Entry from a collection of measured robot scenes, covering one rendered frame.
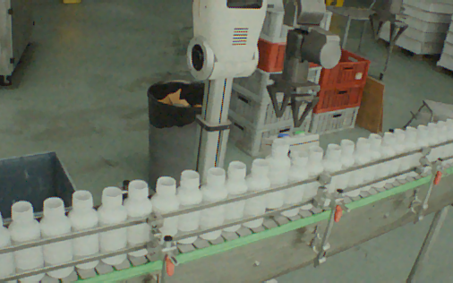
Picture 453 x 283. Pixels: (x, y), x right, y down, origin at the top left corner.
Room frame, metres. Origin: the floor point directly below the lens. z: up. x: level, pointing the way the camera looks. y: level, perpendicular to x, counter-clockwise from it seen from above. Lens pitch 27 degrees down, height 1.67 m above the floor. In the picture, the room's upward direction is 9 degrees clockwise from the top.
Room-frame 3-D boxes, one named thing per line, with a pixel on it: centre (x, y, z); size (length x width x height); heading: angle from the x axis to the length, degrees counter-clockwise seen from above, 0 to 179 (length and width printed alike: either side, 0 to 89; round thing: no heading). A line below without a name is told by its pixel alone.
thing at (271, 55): (3.50, -0.27, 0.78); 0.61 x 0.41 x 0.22; 133
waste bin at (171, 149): (2.62, 0.31, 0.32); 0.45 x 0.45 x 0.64
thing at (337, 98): (3.99, -0.77, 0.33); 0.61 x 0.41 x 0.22; 129
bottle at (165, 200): (0.80, 0.11, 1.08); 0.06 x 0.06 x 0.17
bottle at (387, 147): (1.21, -0.45, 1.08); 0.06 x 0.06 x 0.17
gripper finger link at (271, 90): (0.99, -0.11, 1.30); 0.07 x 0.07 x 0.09; 36
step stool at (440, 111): (3.97, -1.93, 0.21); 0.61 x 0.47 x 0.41; 0
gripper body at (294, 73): (0.98, -0.12, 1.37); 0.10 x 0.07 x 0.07; 36
